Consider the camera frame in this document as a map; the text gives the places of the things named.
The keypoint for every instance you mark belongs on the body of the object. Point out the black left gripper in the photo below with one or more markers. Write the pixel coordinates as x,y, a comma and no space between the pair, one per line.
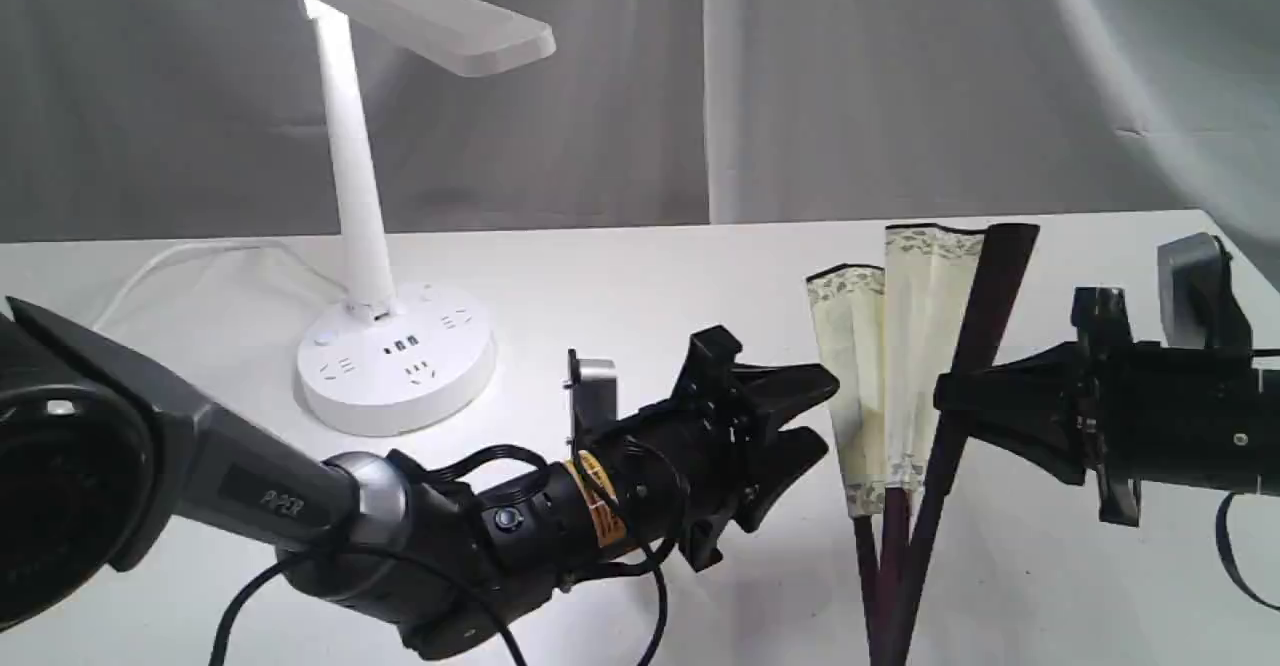
714,452

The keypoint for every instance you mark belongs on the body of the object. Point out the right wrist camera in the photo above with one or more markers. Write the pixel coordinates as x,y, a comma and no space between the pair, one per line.
1198,306

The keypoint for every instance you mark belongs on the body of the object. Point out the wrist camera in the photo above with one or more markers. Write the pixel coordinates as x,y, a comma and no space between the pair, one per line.
593,388
1198,306

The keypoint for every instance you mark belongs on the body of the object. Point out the grey backdrop curtain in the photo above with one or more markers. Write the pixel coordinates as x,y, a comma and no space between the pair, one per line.
137,119

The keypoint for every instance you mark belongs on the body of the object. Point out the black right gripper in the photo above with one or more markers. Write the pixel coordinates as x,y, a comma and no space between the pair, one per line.
1039,384

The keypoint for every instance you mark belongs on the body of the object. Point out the white desk lamp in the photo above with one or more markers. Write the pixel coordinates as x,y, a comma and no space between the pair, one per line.
392,357

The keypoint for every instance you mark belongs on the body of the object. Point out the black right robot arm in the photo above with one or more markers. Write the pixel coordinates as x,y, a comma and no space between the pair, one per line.
1125,412

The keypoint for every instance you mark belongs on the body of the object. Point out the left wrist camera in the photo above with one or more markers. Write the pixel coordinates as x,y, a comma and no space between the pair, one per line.
593,388

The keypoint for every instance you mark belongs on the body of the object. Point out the cream paper folding fan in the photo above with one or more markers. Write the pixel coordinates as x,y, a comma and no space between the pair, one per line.
940,301

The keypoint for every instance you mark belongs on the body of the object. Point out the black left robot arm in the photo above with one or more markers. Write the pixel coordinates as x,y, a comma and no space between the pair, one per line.
103,447

